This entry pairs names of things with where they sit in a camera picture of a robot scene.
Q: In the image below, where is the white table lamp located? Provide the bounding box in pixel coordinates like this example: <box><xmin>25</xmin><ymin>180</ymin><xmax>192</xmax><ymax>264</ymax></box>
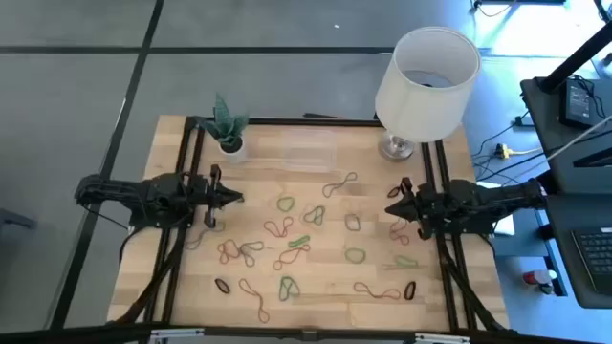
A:
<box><xmin>374</xmin><ymin>26</ymin><xmax>483</xmax><ymax>162</ymax></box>

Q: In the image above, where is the black aluminium frame rail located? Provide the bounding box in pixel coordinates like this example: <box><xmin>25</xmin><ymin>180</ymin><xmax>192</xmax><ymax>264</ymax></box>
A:
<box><xmin>141</xmin><ymin>117</ymin><xmax>197</xmax><ymax>332</ymax></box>
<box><xmin>162</xmin><ymin>124</ymin><xmax>208</xmax><ymax>332</ymax></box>
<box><xmin>420</xmin><ymin>141</ymin><xmax>455</xmax><ymax>332</ymax></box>
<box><xmin>433</xmin><ymin>140</ymin><xmax>479</xmax><ymax>332</ymax></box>
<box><xmin>188</xmin><ymin>116</ymin><xmax>383</xmax><ymax>128</ymax></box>

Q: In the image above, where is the black power adapter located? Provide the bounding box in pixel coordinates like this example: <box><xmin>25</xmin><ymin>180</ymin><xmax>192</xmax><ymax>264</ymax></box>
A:
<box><xmin>558</xmin><ymin>77</ymin><xmax>604</xmax><ymax>130</ymax></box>

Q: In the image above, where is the black stand pole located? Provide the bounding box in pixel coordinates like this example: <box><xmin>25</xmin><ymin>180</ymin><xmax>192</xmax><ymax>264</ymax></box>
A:
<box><xmin>537</xmin><ymin>21</ymin><xmax>612</xmax><ymax>95</ymax></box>

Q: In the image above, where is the clear plastic bin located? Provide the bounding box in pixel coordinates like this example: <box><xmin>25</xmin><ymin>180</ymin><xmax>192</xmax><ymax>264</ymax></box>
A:
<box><xmin>285</xmin><ymin>131</ymin><xmax>336</xmax><ymax>172</ymax></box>

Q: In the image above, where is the white paper sheet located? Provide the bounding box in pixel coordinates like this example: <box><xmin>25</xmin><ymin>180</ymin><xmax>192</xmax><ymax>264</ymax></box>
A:
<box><xmin>477</xmin><ymin>180</ymin><xmax>516</xmax><ymax>236</ymax></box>

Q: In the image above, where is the silver frame bracket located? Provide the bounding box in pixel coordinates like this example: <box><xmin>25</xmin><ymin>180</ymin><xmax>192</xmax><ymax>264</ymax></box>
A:
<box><xmin>414</xmin><ymin>333</ymin><xmax>470</xmax><ymax>344</ymax></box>
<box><xmin>150</xmin><ymin>328</ymin><xmax>205</xmax><ymax>342</ymax></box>

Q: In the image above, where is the white cable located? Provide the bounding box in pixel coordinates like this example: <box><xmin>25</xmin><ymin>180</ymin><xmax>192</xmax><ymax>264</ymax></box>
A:
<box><xmin>544</xmin><ymin>114</ymin><xmax>612</xmax><ymax>161</ymax></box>

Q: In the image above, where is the yellow rubber band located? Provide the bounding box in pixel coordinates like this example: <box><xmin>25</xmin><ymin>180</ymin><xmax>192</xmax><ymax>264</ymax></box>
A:
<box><xmin>323</xmin><ymin>281</ymin><xmax>358</xmax><ymax>327</ymax></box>

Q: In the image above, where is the black side desk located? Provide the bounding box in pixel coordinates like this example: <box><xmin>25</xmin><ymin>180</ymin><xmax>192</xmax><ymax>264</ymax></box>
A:
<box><xmin>519</xmin><ymin>75</ymin><xmax>612</xmax><ymax>310</ymax></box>

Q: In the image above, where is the green snake plant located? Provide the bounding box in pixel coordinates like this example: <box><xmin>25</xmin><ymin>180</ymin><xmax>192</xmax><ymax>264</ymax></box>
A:
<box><xmin>194</xmin><ymin>93</ymin><xmax>251</xmax><ymax>153</ymax></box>

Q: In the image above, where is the red and white bottle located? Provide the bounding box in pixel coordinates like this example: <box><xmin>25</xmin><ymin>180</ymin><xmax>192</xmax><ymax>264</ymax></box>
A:
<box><xmin>522</xmin><ymin>269</ymin><xmax>559</xmax><ymax>295</ymax></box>

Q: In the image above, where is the grey furniture foot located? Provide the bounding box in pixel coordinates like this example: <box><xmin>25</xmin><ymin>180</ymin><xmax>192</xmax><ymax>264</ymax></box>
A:
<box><xmin>0</xmin><ymin>207</ymin><xmax>38</xmax><ymax>230</ymax></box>

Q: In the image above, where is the white plant pot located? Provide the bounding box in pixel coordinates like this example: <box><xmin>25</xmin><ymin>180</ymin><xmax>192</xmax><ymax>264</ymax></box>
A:
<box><xmin>218</xmin><ymin>136</ymin><xmax>249</xmax><ymax>164</ymax></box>

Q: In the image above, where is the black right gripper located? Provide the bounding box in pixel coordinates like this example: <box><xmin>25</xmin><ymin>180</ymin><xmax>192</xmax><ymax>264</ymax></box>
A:
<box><xmin>384</xmin><ymin>177</ymin><xmax>448</xmax><ymax>241</ymax></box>

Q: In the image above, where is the black aluminium frame beam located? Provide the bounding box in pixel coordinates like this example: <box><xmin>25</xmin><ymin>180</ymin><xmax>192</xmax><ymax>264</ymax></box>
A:
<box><xmin>0</xmin><ymin>323</ymin><xmax>612</xmax><ymax>344</ymax></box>

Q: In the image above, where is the black laptop keyboard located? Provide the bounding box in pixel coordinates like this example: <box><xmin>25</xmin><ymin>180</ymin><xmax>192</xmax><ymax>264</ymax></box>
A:
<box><xmin>571</xmin><ymin>227</ymin><xmax>612</xmax><ymax>295</ymax></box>

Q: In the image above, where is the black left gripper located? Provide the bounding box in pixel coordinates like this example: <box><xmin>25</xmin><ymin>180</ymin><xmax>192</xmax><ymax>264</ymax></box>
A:
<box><xmin>188</xmin><ymin>164</ymin><xmax>245</xmax><ymax>228</ymax></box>

